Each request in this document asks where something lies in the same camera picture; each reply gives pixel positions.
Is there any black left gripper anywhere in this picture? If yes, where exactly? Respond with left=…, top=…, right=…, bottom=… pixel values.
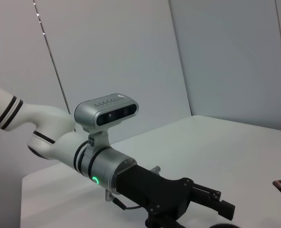
left=115, top=164, right=196, bottom=228

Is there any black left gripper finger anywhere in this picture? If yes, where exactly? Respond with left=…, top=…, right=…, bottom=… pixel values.
left=190, top=183, right=236, bottom=219

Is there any left gripper cable with plug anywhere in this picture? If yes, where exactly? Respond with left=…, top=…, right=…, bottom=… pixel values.
left=104, top=165, right=161, bottom=211

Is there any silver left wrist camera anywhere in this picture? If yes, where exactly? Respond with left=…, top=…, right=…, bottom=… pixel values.
left=74, top=93, right=139, bottom=159

